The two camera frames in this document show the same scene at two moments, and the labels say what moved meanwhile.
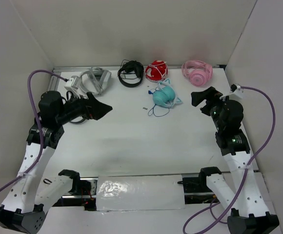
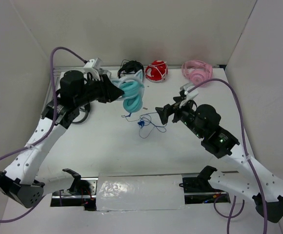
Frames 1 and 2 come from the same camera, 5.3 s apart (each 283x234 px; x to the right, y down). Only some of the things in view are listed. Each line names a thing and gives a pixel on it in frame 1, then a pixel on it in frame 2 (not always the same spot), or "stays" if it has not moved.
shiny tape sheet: [116, 193] stays
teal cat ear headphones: [165, 96] to [133, 87]
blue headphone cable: [151, 92] to [145, 124]
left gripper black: [96, 109] to [109, 90]
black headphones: [131, 66] stays
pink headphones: [198, 72] stays
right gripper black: [211, 93] to [163, 112]
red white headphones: [156, 71] stays
